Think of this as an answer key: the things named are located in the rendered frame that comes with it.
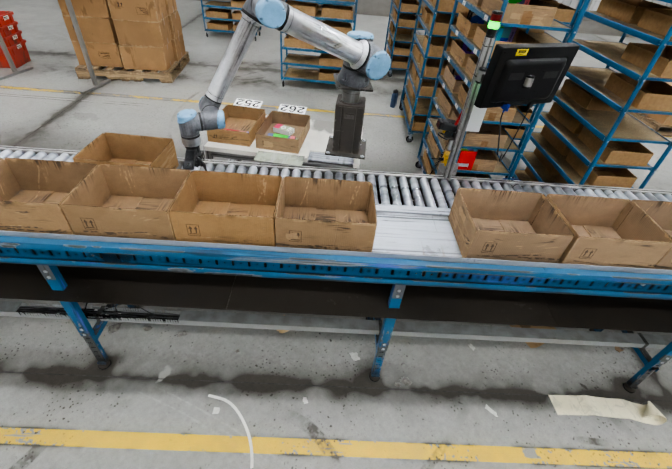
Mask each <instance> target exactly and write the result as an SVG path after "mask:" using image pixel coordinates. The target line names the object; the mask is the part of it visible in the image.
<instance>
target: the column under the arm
mask: <svg viewBox="0 0 672 469"><path fill-rule="evenodd" d="M365 103H366V97H362V96H360V97H359V102H358V103H354V104H353V103H346V102H344V101H343V100H342V94H338V97H337V101H336V105H335V118H334V131H333V136H329V140H328V143H327V147H326V151H325V155H330V156H339V157H347V158H356V159H364V160H365V152H366V141H367V140H365V139H361V135H362V127H363V120H364V112H365Z"/></svg>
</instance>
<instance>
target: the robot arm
mask: <svg viewBox="0 0 672 469"><path fill-rule="evenodd" d="M241 13H242V18H241V20H240V22H239V24H238V26H237V28H236V30H235V32H234V35H233V37H232V39H231V41H230V43H229V45H228V47H227V49H226V52H225V54H224V56H223V58H222V60H221V62H220V64H219V67H218V69H217V71H216V73H215V75H214V77H213V79H212V81H211V84H210V86H209V88H208V90H207V92H206V93H205V95H204V96H203V97H201V98H200V100H199V109H200V111H201V112H196V111H195V110H194V109H185V110H182V111H180V112H178V114H177V122H178V125H179V130H180V135H181V137H180V138H181V139H182V144H183V145H184V146H185V148H186V153H185V160H184V163H183V169H185V170H194V166H195V167H198V166H200V169H199V170H201V171H209V168H208V167H206V164H205V163H204V162H203V161H204V160H205V155H204V157H203V154H204V150H200V144H201V137H200V132H199V131H206V130H215V129H223V128H225V126H226V125H225V117H224V111H223V110H219V108H220V106H221V103H222V100H223V98H224V96H225V94H226V92H227V90H228V88H229V86H230V84H231V82H232V80H233V78H234V76H235V74H236V72H237V70H238V68H239V66H240V64H241V62H242V60H243V58H244V56H245V54H246V52H247V50H248V48H249V46H250V44H251V42H252V40H253V38H254V36H255V34H256V32H257V30H258V28H259V27H261V26H265V27H268V28H271V29H276V30H278V31H282V32H284V33H286V34H288V35H291V36H293V37H295V38H297V39H299V40H301V41H304V42H306V43H308V44H310V45H312V46H314V47H316V48H319V49H321V50H323V51H325V52H327V53H329V54H332V55H334V56H336V57H338V58H340V59H342V60H343V66H342V68H341V70H340V72H339V74H338V79H337V80H338V82H339V83H341V84H343V85H345V86H348V87H353V88H363V87H366V86H368V85H369V78H370V79H372V80H379V79H381V78H383V76H385V75H386V74H387V72H388V71H389V68H390V64H391V59H390V56H389V55H388V54H387V52H386V51H384V50H382V49H381V48H380V47H378V46H377V45H376V44H374V43H373V39H374V35H373V34H372V33H369V32H364V31H350V32H348V33H347V35H346V34H344V33H342V32H340V31H338V30H336V29H334V28H332V27H330V26H328V25H326V24H324V23H322V22H320V21H318V20H316V19H315V18H313V17H311V16H309V15H307V14H305V13H303V12H301V11H299V10H297V9H295V8H293V7H291V6H290V5H289V4H287V3H285V2H283V1H281V0H246V2H245V3H244V5H243V7H242V9H241ZM201 151H202V152H201ZM202 158H203V160H202Z"/></svg>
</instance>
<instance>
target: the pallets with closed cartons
mask: <svg viewBox="0 0 672 469"><path fill-rule="evenodd" d="M58 3H59V6H60V9H61V12H62V16H63V19H64V22H65V25H66V28H67V31H68V33H69V36H70V39H71V41H72V45H73V47H74V50H75V53H76V56H77V59H78V62H79V65H78V66H77V67H75V71H76V74H77V77H78V79H90V78H91V77H90V74H89V71H88V69H87V65H86V62H85V59H84V56H83V53H82V50H81V47H80V44H79V41H78V38H77V35H76V32H75V29H74V26H73V23H72V20H71V17H70V14H69V11H68V8H67V5H66V2H65V0H58ZM71 3H72V6H73V9H74V12H75V15H76V18H77V21H78V24H79V27H80V30H81V33H82V36H83V39H84V42H85V46H86V49H87V52H88V55H89V58H90V61H91V64H92V66H93V70H94V73H95V76H106V77H107V79H111V80H122V81H130V80H134V81H136V82H141V81H143V80H144V78H149V79H159V80H160V82H161V83H173V82H174V80H175V79H176V78H177V77H178V75H179V74H180V73H181V71H182V70H183V69H184V68H185V66H186V65H187V64H188V63H189V61H190V58H189V53H188V51H185V45H184V39H183V33H182V26H181V19H180V16H179V13H178V10H177V5H176V0H71ZM106 66H108V67H107V68H105V69H104V70H102V69H103V68H104V67H106ZM116 67H122V69H121V70H113V69H115V68H116ZM129 69H134V70H132V71H128V70H129ZM143 70H144V71H143ZM142 71H143V72H142ZM158 71H160V72H159V73H157V72H158ZM628 113H630V114H631V115H633V116H634V117H636V118H637V119H639V120H640V121H642V122H643V123H645V124H646V125H647V126H649V127H650V128H652V129H653V130H655V131H656V132H658V133H659V134H661V135H662V136H666V137H672V132H667V131H658V130H659V128H660V127H669V128H672V115H661V114H647V113H633V112H628ZM642 115H647V116H642Z"/></svg>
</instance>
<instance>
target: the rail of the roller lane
mask: <svg viewBox="0 0 672 469"><path fill-rule="evenodd" d="M5 149H9V150H11V151H13V153H14V152H15V151H16V150H21V151H23V152H24V153H26V152H28V151H33V152H35V153H36V154H37V153H39V152H41V151H42V152H45V153H46V154H47V155H49V154H50V153H51V152H55V153H57V154H58V155H59V156H60V155H61V154H62V153H67V154H68V155H69V156H70V157H71V156H72V155H73V154H77V153H78V152H80V151H78V150H63V149H48V148H33V147H19V146H17V147H14V146H4V145H0V150H1V151H4V150H5ZM177 159H178V161H179V162H180V163H181V167H182V166H183V163H184V160H185V158H181V157H177ZM203 162H204V163H205V164H207V163H212V164H213V165H214V169H213V171H214V170H215V168H216V166H217V165H218V164H223V165H224V166H225V170H224V172H225V171H226V169H227V167H228V165H230V164H233V165H235V167H236V170H235V173H237V170H238V168H239V166H240V165H244V166H246V168H247V171H246V173H248V171H249V168H250V167H251V166H256V167H257V169H258V171H257V174H259V171H260V168H261V167H263V166H264V167H267V168H268V174H267V175H270V172H271V169H272V168H273V167H276V168H278V169H279V175H278V176H281V172H282V169H283V168H288V169H289V170H290V175H289V176H291V177H292V172H293V170H294V169H299V170H300V171H301V174H300V177H303V172H304V170H306V169H308V170H310V171H311V178H313V177H314V172H315V171H316V170H320V171H321V172H322V178H323V179H324V175H325V172H326V171H331V172H332V173H333V179H335V174H336V173H337V172H342V173H343V180H346V174H347V173H349V172H351V173H353V174H354V181H357V179H356V176H357V174H359V173H363V174H364V176H365V181H366V182H367V176H368V175H369V174H374V175H375V180H376V185H378V179H377V178H378V176H379V175H381V174H383V175H385V177H386V182H387V185H389V182H388V177H389V176H391V175H394V176H395V177H396V180H397V184H398V186H400V185H399V180H398V179H399V177H400V176H405V177H406V178H407V182H408V186H409V187H410V183H409V179H410V178H411V177H416V178H417V181H418V184H419V187H420V188H421V186H420V182H419V180H420V179H421V178H422V177H425V178H427V180H428V183H429V186H430V188H431V185H430V180H431V179H432V178H436V179H438V182H439V185H440V187H441V184H440V181H441V180H442V179H445V178H444V176H443V175H430V174H416V173H402V172H387V171H369V170H357V169H343V168H328V167H313V166H295V165H284V164H269V163H254V162H240V161H222V160H210V159H205V160H204V161H203ZM181 167H180V169H181ZM454 179H456V180H458V181H459V183H460V186H461V182H462V181H464V180H467V181H469V183H470V185H471V183H472V182H473V181H478V182H479V183H480V185H482V183H483V182H486V181H487V182H489V183H490V185H491V187H492V184H493V183H495V182H498V183H500V185H501V187H502V185H503V184H504V183H509V184H510V185H511V187H512V186H513V185H514V184H520V185H521V187H523V186H524V185H526V184H529V185H530V186H531V187H532V188H533V187H534V186H535V185H540V186H541V188H542V189H543V188H544V187H545V186H550V187H551V188H552V189H553V188H555V187H557V186H559V187H561V188H562V190H563V189H564V188H566V187H570V188H571V189H572V190H574V189H575V188H581V189H582V190H583V191H584V190H585V189H587V188H589V189H591V190H592V191H593V192H594V191H595V190H596V189H600V190H602V191H603V192H604V191H606V190H611V191H612V192H613V193H614V192H615V191H618V190H619V191H621V192H622V193H625V192H626V191H630V192H632V193H633V194H634V193H636V192H641V193H642V194H643V195H644V194H645V193H648V192H649V193H651V194H652V195H654V194H656V193H660V194H662V195H666V194H671V195H672V191H667V190H652V189H637V188H623V187H608V186H593V185H578V184H564V183H549V182H534V181H519V180H505V179H490V178H475V177H461V176H451V179H448V178H447V180H448V181H449V184H450V183H451V181H452V180H454ZM450 186H451V184H450ZM461 188H462V186H461ZM441 189H442V187H441Z"/></svg>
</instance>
